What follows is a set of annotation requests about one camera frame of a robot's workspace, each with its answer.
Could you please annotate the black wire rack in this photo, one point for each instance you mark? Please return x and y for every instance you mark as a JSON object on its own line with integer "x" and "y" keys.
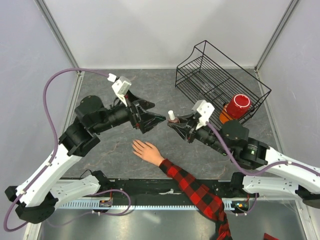
{"x": 209, "y": 74}

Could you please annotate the white slotted cable duct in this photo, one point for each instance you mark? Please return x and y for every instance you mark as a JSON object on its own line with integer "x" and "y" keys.
{"x": 177, "y": 202}

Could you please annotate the red plaid sleeve forearm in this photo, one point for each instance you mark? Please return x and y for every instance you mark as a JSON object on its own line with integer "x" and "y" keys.
{"x": 209, "y": 204}

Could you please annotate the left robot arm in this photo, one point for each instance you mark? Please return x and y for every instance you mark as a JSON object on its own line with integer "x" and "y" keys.
{"x": 37, "y": 198}

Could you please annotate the orange cup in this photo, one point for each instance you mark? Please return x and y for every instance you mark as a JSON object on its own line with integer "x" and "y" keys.
{"x": 227, "y": 114}

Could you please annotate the red mug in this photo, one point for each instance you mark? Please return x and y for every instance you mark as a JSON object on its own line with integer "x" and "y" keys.
{"x": 238, "y": 106}

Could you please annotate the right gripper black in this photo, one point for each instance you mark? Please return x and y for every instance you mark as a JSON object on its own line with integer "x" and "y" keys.
{"x": 187, "y": 129}

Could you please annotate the glitter red nail polish bottle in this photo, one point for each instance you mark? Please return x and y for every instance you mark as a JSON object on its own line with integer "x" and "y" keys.
{"x": 175, "y": 120}

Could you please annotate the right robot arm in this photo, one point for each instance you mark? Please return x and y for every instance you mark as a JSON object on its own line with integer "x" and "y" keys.
{"x": 261, "y": 169}

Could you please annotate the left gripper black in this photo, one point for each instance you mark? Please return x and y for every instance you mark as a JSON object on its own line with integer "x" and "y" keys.
{"x": 146, "y": 120}

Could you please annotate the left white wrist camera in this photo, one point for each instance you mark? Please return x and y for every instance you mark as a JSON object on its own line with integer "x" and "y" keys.
{"x": 120, "y": 88}

